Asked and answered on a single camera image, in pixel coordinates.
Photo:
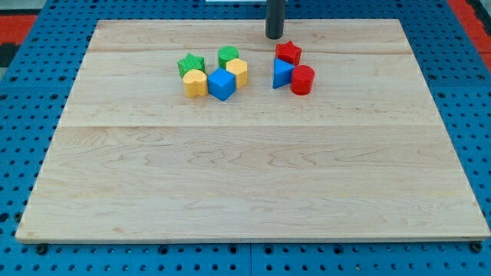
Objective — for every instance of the yellow heart block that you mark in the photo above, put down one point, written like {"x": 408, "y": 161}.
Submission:
{"x": 195, "y": 83}

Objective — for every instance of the blue cube block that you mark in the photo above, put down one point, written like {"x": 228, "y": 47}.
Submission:
{"x": 221, "y": 84}

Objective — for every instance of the yellow hexagon block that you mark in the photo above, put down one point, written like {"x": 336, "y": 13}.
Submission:
{"x": 239, "y": 68}

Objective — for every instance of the blue triangle block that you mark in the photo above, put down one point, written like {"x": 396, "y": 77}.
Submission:
{"x": 282, "y": 73}

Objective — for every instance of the red cylinder block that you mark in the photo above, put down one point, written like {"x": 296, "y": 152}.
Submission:
{"x": 302, "y": 80}

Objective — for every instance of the green cylinder block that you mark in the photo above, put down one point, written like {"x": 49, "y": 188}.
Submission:
{"x": 226, "y": 54}

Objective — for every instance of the green star block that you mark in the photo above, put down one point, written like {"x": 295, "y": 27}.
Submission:
{"x": 189, "y": 63}

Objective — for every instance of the red star block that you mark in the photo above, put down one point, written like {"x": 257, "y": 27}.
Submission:
{"x": 288, "y": 52}

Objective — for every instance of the light wooden board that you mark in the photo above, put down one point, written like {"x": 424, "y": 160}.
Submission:
{"x": 364, "y": 157}

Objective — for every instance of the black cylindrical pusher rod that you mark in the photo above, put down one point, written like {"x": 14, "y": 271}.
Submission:
{"x": 274, "y": 19}

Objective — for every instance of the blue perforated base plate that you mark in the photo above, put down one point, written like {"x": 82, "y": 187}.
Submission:
{"x": 37, "y": 83}

